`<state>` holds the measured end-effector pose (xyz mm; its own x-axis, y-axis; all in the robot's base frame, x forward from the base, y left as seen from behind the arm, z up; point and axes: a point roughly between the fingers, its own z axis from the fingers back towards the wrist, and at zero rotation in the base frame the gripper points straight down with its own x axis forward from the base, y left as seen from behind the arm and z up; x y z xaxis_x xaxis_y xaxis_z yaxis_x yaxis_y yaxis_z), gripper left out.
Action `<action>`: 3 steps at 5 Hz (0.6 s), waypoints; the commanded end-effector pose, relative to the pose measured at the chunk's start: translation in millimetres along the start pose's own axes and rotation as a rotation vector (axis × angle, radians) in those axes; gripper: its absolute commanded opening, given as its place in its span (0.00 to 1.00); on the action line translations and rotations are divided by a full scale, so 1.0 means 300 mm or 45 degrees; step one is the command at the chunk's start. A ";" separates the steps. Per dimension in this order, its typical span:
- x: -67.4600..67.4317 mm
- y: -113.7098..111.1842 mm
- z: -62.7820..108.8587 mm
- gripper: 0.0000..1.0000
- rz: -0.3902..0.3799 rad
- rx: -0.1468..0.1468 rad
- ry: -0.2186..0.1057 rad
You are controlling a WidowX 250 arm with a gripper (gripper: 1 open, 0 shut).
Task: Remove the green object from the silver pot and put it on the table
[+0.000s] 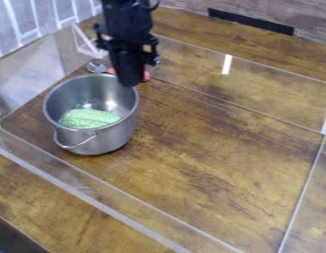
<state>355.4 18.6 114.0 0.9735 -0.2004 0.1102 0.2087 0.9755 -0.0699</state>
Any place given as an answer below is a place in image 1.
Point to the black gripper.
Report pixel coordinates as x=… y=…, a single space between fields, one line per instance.
x=126 y=30

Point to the silver metal pot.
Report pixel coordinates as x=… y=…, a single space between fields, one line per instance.
x=99 y=95

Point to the green bumpy toy vegetable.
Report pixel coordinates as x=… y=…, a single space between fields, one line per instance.
x=89 y=118

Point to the red handled metal spatula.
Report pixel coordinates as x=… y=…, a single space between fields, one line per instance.
x=95 y=67

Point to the clear acrylic corner bracket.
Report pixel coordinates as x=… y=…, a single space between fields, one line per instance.
x=86 y=45

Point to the clear acrylic barrier wall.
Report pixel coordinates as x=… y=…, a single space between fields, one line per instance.
x=210 y=178

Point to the black wall strip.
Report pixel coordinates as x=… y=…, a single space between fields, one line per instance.
x=250 y=21

